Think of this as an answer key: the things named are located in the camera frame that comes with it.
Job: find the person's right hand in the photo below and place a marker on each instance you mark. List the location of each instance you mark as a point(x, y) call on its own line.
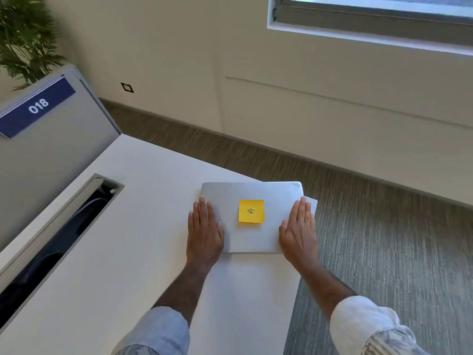
point(300, 240)

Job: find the person's left hand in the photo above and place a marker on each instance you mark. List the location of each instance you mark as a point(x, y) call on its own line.
point(205, 240)

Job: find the person's right little finger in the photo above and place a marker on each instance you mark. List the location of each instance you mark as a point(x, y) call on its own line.
point(313, 222)

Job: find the person's right middle finger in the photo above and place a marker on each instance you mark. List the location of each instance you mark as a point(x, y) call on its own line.
point(302, 210)

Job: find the person's left middle finger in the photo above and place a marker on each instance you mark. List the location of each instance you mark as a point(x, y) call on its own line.
point(204, 212)

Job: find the person's right thumb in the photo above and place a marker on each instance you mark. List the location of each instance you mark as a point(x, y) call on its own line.
point(283, 229)

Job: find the person's left little finger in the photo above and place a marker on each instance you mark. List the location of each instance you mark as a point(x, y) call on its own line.
point(191, 221)

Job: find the person's left thumb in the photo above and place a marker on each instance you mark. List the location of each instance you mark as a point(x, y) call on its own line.
point(221, 232)

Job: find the person's right forearm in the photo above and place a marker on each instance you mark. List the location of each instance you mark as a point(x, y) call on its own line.
point(325, 284)

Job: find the person's left forearm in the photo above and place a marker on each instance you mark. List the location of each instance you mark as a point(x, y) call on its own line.
point(184, 288)

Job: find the silver closed laptop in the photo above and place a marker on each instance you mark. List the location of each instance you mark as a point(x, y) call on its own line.
point(251, 240)

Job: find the yellow sticky note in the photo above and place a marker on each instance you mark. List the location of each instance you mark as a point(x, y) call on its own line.
point(251, 211)

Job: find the white shirt sleeve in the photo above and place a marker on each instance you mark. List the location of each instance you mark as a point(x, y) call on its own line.
point(369, 325)

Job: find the light blue shirt sleeve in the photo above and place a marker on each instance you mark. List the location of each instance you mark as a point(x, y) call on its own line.
point(155, 334)

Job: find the grey desk partition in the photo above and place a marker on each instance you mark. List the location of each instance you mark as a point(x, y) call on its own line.
point(55, 151)

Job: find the blue partition label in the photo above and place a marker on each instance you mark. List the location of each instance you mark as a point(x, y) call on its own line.
point(37, 106)

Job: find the grey framed window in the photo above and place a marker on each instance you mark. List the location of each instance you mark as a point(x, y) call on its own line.
point(369, 16)

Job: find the green potted plant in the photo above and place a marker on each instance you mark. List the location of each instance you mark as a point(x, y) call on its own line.
point(26, 36)

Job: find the black wall socket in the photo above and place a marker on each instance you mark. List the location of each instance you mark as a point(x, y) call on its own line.
point(127, 87)

